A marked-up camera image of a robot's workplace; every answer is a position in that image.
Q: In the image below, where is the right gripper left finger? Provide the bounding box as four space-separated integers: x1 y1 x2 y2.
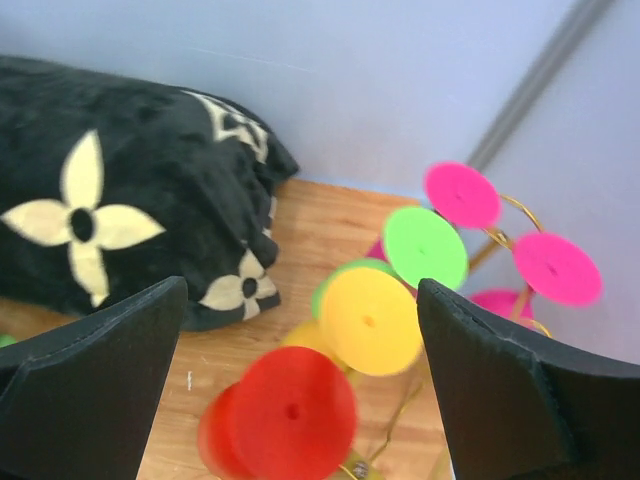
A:
1 277 187 479

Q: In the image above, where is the pink base wine glass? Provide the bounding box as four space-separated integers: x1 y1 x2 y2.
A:
423 162 502 229

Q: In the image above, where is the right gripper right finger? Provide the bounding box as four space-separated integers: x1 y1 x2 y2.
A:
417 279 639 479

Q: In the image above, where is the gold wire glass rack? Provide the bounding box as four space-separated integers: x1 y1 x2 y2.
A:
334 225 551 479

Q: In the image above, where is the black floral plush pillow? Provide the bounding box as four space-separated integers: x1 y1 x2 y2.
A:
1 55 299 331

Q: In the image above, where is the magenta glass green base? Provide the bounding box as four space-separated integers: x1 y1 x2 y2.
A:
367 206 469 290

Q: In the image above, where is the pink base rear glass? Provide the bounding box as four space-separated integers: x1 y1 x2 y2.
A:
470 231 603 331

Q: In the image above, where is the light green wine glass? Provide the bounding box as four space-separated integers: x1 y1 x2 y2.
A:
0 334 16 348

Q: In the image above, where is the yellow wine glass orange base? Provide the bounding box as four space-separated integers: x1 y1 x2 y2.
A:
280 320 348 373

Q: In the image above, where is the red wine glass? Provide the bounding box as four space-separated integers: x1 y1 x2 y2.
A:
197 346 357 479

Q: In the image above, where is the green glass yellow base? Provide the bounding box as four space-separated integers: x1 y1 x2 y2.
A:
311 258 422 376

